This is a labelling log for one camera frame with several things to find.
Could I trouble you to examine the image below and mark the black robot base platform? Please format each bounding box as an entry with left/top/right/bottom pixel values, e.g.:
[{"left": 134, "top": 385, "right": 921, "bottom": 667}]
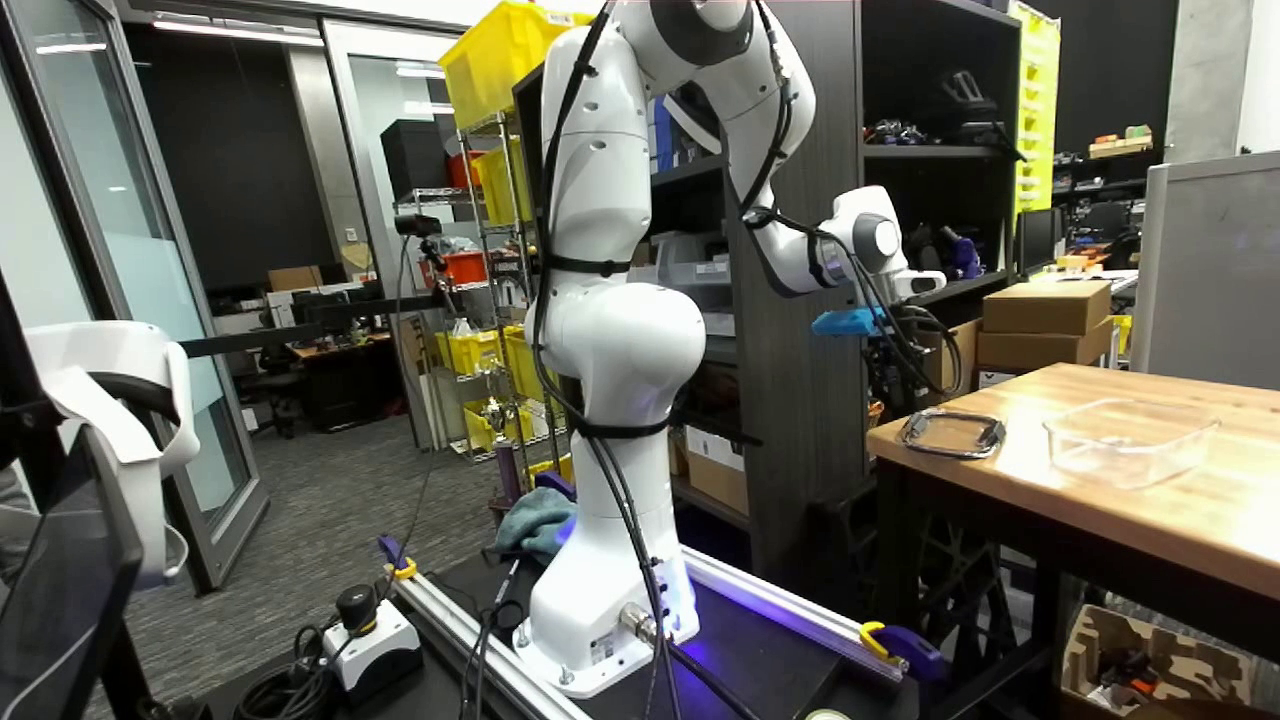
[{"left": 194, "top": 535, "right": 936, "bottom": 720}]

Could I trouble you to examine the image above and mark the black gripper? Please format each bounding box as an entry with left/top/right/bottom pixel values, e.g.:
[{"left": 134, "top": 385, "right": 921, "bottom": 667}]
[{"left": 872, "top": 315, "right": 954, "bottom": 421}]

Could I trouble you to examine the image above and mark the large yellow bin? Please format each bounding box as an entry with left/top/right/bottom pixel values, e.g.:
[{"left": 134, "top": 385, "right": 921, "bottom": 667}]
[{"left": 435, "top": 0, "right": 593, "bottom": 136}]

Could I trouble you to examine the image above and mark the wooden table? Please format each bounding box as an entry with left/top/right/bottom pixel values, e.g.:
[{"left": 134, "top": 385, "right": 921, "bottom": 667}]
[{"left": 872, "top": 455, "right": 1280, "bottom": 720}]

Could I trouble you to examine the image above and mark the dark grey shelf unit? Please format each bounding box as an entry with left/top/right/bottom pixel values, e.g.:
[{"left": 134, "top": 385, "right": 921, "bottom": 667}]
[{"left": 623, "top": 0, "right": 1016, "bottom": 593}]

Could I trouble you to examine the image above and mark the black desk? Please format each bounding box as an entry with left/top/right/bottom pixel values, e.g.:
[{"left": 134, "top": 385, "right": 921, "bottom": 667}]
[{"left": 177, "top": 283, "right": 450, "bottom": 435}]

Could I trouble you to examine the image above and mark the teal cloth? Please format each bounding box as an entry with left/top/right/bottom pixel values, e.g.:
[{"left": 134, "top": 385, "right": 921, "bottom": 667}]
[{"left": 480, "top": 483, "right": 578, "bottom": 567}]

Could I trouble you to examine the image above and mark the open cardboard box with parts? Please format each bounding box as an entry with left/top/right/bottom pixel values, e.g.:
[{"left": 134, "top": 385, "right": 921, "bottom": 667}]
[{"left": 1056, "top": 600, "right": 1280, "bottom": 720}]

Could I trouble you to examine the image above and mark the grey partition panel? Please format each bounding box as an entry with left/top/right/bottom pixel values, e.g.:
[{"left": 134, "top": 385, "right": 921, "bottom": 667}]
[{"left": 1130, "top": 149, "right": 1280, "bottom": 397}]

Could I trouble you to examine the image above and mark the cardboard box with white label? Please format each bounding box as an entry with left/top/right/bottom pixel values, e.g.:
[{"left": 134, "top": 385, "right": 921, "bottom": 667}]
[{"left": 675, "top": 421, "right": 753, "bottom": 521}]

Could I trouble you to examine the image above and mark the flat cardboard box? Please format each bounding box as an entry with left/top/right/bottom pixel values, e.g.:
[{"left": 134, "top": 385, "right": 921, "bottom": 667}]
[
  {"left": 976, "top": 271, "right": 1121, "bottom": 338},
  {"left": 976, "top": 326, "right": 1121, "bottom": 382}
]

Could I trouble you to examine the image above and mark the yellow hanging banner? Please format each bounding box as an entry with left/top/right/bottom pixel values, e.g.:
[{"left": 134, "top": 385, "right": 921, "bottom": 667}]
[{"left": 1012, "top": 4, "right": 1068, "bottom": 220}]

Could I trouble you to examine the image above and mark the purple clamp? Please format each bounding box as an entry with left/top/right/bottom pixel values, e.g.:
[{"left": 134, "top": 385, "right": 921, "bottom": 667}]
[{"left": 860, "top": 616, "right": 961, "bottom": 699}]

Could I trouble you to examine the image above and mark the glass door with metal frame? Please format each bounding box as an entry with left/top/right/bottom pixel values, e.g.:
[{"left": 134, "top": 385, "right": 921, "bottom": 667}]
[{"left": 0, "top": 0, "right": 270, "bottom": 595}]

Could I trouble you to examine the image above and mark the small yellow storage bin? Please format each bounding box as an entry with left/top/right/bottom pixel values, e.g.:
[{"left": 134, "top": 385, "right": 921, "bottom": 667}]
[
  {"left": 457, "top": 397, "right": 521, "bottom": 455},
  {"left": 443, "top": 326, "right": 512, "bottom": 385}
]

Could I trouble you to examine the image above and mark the white emergency stop box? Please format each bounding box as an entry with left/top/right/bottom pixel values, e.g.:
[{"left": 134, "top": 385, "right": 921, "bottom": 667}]
[{"left": 314, "top": 581, "right": 428, "bottom": 696}]

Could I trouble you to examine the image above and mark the clear plastic container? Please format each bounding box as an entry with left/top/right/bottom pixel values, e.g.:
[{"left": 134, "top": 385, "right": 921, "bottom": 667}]
[{"left": 1045, "top": 397, "right": 1219, "bottom": 494}]

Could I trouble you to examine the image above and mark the black box on rack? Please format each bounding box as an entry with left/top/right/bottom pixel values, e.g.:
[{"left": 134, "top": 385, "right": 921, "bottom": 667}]
[{"left": 374, "top": 117, "right": 457, "bottom": 199}]

